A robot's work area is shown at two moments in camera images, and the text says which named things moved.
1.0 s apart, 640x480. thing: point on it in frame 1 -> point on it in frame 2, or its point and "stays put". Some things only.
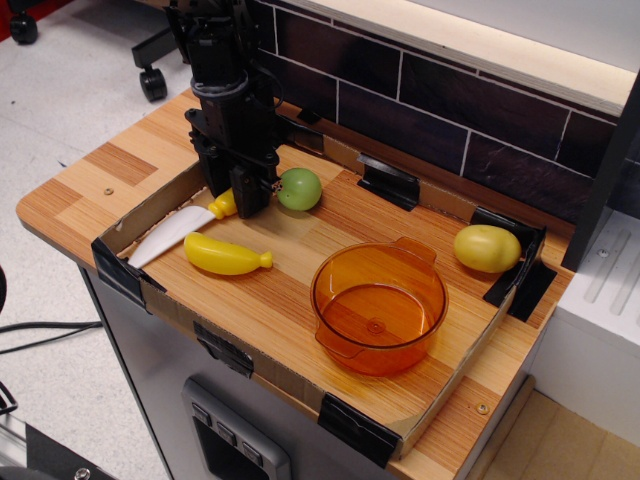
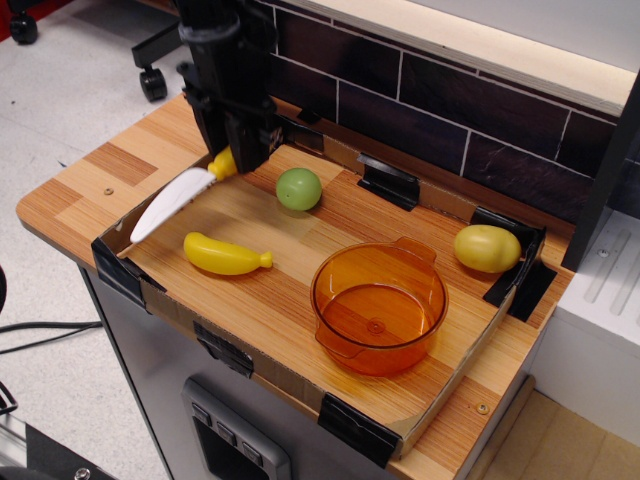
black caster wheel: [24, 29] stays put
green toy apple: [301, 189] stays put
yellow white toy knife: [181, 222] -> [184, 188]
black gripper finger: [215, 166] -> [216, 126]
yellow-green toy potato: [486, 248] stays put
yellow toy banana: [220, 257] stays put
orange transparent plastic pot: [377, 306] stays put
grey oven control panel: [226, 445] stays put
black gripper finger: [253, 188] -> [250, 135]
